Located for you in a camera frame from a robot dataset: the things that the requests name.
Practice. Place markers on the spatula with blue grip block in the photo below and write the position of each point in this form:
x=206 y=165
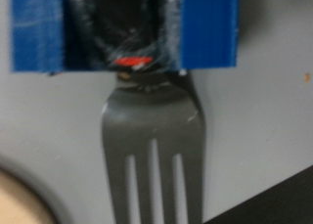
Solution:
x=153 y=119

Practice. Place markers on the silver toaster oven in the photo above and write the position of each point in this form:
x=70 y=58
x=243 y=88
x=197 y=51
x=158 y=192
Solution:
x=260 y=119

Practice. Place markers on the round wooden board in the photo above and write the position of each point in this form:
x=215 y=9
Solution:
x=16 y=201

